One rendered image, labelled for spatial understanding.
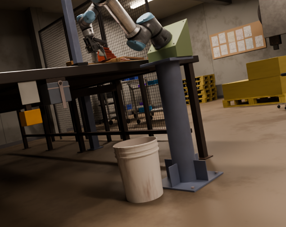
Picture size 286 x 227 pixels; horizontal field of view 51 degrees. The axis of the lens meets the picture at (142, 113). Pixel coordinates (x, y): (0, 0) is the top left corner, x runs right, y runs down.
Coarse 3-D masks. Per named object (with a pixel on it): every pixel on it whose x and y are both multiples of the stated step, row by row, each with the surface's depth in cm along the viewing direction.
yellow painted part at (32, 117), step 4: (24, 104) 163; (28, 104) 163; (24, 108) 164; (28, 108) 163; (20, 112) 161; (24, 112) 158; (28, 112) 159; (32, 112) 160; (36, 112) 162; (40, 112) 163; (20, 116) 162; (24, 116) 158; (28, 116) 159; (32, 116) 160; (36, 116) 162; (40, 116) 163; (20, 120) 163; (24, 120) 159; (28, 120) 159; (32, 120) 160; (36, 120) 162; (40, 120) 163; (24, 124) 160; (28, 124) 159; (32, 124) 160
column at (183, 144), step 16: (144, 64) 207; (160, 64) 204; (176, 64) 204; (160, 80) 206; (176, 80) 204; (160, 96) 212; (176, 96) 204; (176, 112) 205; (176, 128) 206; (176, 144) 207; (192, 144) 211; (176, 160) 210; (192, 160) 209; (176, 176) 208; (192, 176) 209; (208, 176) 213
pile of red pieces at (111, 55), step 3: (105, 48) 319; (108, 48) 324; (105, 51) 317; (108, 51) 322; (111, 51) 328; (108, 54) 319; (111, 54) 325; (99, 57) 317; (102, 57) 315; (108, 57) 316; (111, 57) 322; (114, 57) 328; (99, 60) 317
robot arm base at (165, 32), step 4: (164, 28) 204; (160, 32) 200; (164, 32) 201; (168, 32) 204; (156, 36) 200; (160, 36) 201; (164, 36) 201; (168, 36) 202; (152, 40) 204; (156, 40) 202; (160, 40) 201; (164, 40) 203; (168, 40) 202; (152, 44) 209; (156, 44) 204; (160, 44) 203; (164, 44) 203; (156, 48) 207; (160, 48) 205
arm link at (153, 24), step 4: (144, 16) 196; (148, 16) 192; (152, 16) 195; (140, 20) 195; (144, 20) 193; (148, 20) 193; (152, 20) 194; (156, 20) 197; (140, 24) 194; (144, 24) 193; (148, 24) 193; (152, 24) 195; (156, 24) 197; (160, 24) 201; (148, 28) 193; (152, 28) 195; (156, 28) 197; (160, 28) 199; (152, 32) 196; (156, 32) 199; (152, 36) 201
